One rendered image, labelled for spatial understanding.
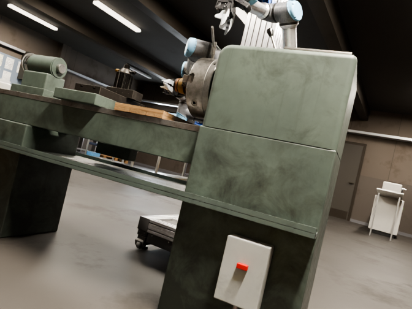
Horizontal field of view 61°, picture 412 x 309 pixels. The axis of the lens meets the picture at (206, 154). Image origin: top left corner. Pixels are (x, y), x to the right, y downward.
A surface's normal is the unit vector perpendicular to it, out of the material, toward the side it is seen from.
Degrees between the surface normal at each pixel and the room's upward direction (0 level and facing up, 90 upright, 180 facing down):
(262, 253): 90
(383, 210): 90
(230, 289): 90
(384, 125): 90
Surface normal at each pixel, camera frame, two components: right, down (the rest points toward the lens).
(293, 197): -0.39, -0.11
